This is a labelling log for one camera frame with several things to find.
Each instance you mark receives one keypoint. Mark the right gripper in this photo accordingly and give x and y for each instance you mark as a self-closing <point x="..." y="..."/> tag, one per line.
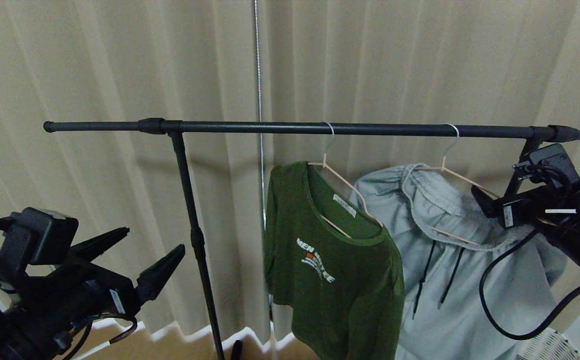
<point x="540" y="207"/>

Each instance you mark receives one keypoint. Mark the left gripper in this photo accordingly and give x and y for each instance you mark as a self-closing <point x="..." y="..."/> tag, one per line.
<point x="74" y="300"/>

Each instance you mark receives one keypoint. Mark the pink clothes hanger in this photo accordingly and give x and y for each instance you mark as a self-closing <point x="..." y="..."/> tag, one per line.
<point x="342" y="180"/>
<point x="462" y="176"/>

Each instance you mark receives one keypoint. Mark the pale grey shorts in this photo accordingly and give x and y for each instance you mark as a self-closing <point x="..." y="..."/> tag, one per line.
<point x="500" y="300"/>

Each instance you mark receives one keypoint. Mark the green printed T-shirt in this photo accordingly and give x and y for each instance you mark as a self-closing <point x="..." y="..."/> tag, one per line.
<point x="340" y="300"/>

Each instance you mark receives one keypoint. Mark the white laundry basket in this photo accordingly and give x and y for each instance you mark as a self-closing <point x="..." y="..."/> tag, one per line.
<point x="545" y="347"/>

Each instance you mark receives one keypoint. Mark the black clothes rack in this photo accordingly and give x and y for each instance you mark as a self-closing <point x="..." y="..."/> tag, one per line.
<point x="295" y="128"/>

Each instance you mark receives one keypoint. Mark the beige curtain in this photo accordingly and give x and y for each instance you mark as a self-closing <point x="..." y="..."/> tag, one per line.
<point x="94" y="60"/>

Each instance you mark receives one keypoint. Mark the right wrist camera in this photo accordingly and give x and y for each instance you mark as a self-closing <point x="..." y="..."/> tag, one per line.
<point x="552" y="162"/>

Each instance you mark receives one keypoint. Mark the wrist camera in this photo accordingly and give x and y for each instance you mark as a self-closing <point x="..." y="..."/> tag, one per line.
<point x="39" y="235"/>
<point x="552" y="162"/>

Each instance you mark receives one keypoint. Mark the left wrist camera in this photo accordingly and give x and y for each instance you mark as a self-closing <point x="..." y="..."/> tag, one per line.
<point x="39" y="235"/>

